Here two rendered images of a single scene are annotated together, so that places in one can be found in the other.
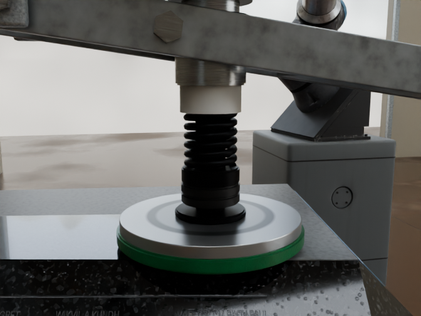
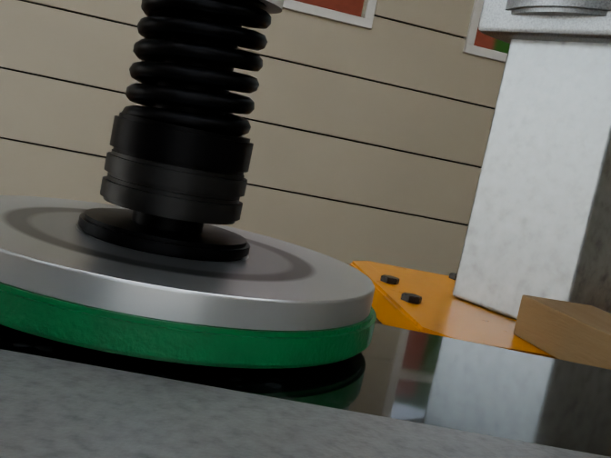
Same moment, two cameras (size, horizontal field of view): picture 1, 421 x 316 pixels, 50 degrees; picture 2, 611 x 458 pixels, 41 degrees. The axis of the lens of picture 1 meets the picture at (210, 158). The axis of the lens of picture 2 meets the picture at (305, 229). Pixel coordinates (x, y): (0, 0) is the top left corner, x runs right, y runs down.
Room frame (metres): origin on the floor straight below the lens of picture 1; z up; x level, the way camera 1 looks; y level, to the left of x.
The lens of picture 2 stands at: (0.92, 0.05, 0.96)
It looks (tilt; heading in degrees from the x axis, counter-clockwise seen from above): 6 degrees down; 178
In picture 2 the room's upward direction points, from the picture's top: 12 degrees clockwise
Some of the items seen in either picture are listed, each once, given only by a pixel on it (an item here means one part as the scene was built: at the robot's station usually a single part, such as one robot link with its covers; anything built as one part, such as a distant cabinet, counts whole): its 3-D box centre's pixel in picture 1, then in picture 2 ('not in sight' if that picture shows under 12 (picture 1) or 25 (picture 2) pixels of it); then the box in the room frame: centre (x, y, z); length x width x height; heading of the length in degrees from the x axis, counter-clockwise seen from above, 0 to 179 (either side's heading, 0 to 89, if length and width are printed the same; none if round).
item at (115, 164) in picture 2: (210, 186); (176, 174); (0.52, 0.00, 0.93); 0.07 x 0.07 x 0.01
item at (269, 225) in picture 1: (210, 219); (162, 252); (0.52, 0.00, 0.89); 0.21 x 0.21 x 0.01
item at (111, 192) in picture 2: (210, 196); (172, 197); (0.52, 0.00, 0.92); 0.07 x 0.07 x 0.01
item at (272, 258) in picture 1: (210, 222); (160, 260); (0.52, 0.00, 0.89); 0.22 x 0.22 x 0.04
